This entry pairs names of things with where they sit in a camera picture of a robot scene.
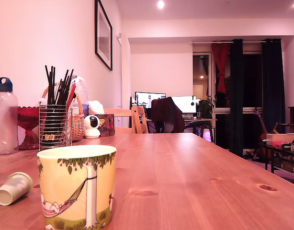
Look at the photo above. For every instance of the small coffee capsule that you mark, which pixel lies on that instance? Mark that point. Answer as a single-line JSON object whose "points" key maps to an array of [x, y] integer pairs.
{"points": [[14, 188]]}

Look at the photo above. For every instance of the yellow illustrated coffee mug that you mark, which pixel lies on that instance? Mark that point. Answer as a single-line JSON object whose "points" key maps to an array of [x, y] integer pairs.
{"points": [[66, 191]]}

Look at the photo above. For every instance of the wooden high chair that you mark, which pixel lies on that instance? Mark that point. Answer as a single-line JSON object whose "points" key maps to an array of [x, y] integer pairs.
{"points": [[139, 119]]}

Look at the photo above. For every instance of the black framed computer monitor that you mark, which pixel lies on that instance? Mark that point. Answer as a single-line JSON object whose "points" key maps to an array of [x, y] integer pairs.
{"points": [[145, 98]]}

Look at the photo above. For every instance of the dark maroon jacket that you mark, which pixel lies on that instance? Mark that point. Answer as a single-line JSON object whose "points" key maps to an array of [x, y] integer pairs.
{"points": [[166, 112]]}

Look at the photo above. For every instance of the bright white computer monitor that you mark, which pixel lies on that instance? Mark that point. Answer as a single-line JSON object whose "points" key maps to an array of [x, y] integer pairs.
{"points": [[185, 104]]}

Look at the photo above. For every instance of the red floral tissue box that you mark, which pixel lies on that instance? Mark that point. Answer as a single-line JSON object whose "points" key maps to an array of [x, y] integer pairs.
{"points": [[106, 124]]}

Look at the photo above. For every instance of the small black webcam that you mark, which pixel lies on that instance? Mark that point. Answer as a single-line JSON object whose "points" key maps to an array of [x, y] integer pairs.
{"points": [[192, 103]]}

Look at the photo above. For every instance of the white tissue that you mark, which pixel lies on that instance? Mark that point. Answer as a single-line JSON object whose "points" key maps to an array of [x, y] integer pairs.
{"points": [[96, 106]]}

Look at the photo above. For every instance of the wooden desk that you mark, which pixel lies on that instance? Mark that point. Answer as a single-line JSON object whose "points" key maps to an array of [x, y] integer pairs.
{"points": [[199, 119]]}

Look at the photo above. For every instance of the green potted plant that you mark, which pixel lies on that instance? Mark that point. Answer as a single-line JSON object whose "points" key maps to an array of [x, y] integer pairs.
{"points": [[206, 106]]}

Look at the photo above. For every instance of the glowing computer tower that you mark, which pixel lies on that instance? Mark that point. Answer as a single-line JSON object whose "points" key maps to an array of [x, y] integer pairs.
{"points": [[207, 134]]}

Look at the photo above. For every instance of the clear plastic bottle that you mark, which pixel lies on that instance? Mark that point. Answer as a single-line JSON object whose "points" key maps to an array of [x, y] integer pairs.
{"points": [[82, 92]]}

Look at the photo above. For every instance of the wicker basket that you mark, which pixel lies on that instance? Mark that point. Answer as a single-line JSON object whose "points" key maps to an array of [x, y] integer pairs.
{"points": [[78, 127]]}

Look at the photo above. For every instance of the black chopstick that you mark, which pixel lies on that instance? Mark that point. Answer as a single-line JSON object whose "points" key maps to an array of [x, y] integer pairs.
{"points": [[64, 83], [51, 83], [68, 83], [48, 83], [54, 86]]}

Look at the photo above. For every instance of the black framed picture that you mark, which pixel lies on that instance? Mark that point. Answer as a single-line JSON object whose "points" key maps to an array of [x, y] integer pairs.
{"points": [[104, 36]]}

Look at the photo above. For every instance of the red curtain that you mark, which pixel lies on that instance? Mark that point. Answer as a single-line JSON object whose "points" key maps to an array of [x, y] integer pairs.
{"points": [[220, 62]]}

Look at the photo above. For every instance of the narrow dark curtain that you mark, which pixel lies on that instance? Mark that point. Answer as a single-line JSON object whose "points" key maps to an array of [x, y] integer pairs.
{"points": [[236, 95]]}

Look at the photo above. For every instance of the white curtain rod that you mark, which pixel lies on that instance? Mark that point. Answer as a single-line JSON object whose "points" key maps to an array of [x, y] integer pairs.
{"points": [[209, 42]]}

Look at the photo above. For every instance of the acoustic guitar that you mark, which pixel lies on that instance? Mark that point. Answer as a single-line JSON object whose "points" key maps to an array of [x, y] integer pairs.
{"points": [[262, 136]]}

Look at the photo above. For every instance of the wide dark curtain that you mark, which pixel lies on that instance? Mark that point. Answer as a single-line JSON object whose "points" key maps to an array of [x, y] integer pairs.
{"points": [[273, 83]]}

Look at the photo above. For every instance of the pink plastic item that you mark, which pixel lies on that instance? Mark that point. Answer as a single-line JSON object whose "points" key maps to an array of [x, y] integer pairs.
{"points": [[277, 143]]}

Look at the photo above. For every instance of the pale wooden box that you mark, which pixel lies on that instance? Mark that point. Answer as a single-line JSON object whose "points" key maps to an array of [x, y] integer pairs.
{"points": [[279, 137]]}

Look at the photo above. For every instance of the low black side table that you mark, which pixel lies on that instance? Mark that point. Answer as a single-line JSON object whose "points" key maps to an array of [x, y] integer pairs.
{"points": [[281, 149]]}

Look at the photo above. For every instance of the clear water bottle blue cap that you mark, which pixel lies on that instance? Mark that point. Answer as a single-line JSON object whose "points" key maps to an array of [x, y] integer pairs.
{"points": [[4, 119]]}

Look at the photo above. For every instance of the dark wooden rack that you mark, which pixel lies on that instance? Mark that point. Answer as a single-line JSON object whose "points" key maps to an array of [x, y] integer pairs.
{"points": [[290, 124]]}

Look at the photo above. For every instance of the printed cardboard box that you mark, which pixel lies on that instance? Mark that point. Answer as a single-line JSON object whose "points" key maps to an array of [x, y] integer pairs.
{"points": [[289, 164]]}

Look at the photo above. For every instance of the white wall pipe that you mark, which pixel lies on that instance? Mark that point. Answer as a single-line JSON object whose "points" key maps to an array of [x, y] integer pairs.
{"points": [[119, 72]]}

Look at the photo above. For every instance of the small white round camera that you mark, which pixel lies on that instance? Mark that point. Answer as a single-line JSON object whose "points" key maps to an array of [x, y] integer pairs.
{"points": [[92, 125]]}

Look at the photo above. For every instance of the red glass pedestal bowl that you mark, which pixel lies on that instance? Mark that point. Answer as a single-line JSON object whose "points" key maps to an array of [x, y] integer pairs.
{"points": [[28, 117]]}

